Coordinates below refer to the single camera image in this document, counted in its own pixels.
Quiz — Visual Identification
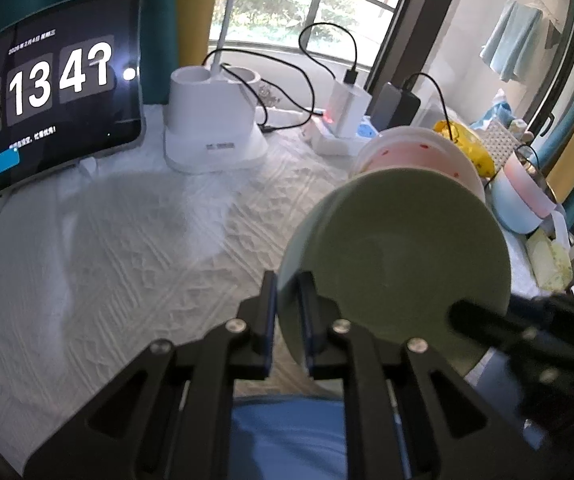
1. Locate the yellow tissue pack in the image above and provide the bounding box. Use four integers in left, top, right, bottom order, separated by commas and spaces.
526, 229, 574, 292

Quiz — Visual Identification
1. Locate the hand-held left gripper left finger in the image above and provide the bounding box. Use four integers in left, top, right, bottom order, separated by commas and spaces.
22, 270, 279, 480

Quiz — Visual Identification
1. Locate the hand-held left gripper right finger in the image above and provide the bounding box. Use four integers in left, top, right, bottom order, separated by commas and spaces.
297, 270, 544, 480

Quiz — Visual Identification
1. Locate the blue plastic bag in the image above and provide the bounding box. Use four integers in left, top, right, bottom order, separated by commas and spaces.
469, 89, 514, 132

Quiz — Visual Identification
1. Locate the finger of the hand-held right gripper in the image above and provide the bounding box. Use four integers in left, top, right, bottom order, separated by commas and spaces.
447, 299, 538, 349

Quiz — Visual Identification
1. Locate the yellow snack packet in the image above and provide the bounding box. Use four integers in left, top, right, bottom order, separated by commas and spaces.
433, 120, 496, 179

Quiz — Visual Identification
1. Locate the small pink bowl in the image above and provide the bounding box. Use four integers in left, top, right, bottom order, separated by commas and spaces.
504, 152, 560, 219

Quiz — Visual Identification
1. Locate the white plastic basket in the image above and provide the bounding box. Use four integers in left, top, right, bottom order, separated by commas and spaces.
477, 120, 518, 162

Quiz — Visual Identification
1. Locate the white desk lamp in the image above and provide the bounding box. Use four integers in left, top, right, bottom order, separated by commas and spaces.
163, 0, 269, 175

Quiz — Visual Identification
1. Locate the dark window frame post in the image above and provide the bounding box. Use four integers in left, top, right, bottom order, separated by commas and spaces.
367, 0, 468, 117

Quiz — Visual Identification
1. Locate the white power strip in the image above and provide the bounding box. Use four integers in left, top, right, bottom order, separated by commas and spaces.
301, 114, 384, 157

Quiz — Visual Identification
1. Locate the large blue bowl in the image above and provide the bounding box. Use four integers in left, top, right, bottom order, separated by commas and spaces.
229, 350, 550, 480

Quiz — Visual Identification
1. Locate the white charger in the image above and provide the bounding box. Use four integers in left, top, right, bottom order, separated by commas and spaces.
326, 79, 374, 139

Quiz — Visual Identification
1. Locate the pink strawberry bowl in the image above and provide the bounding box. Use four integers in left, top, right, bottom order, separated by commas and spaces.
349, 126, 486, 206

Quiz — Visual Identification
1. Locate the black charger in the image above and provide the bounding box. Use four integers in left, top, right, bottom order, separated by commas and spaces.
369, 82, 422, 129

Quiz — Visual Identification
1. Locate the black cable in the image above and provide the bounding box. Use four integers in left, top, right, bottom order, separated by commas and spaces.
514, 144, 544, 177
401, 72, 460, 144
202, 49, 318, 134
298, 22, 360, 87

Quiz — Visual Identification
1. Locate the small light blue bowl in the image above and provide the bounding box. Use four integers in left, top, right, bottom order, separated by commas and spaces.
489, 170, 554, 235

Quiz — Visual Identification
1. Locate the light blue hanging towel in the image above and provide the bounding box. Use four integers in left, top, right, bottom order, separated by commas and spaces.
481, 0, 544, 84

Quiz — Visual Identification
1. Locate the tablet with clock display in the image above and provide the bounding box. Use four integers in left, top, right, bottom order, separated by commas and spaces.
0, 0, 146, 209

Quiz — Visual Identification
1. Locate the green bowl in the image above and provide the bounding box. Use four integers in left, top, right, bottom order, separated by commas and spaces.
277, 167, 512, 382

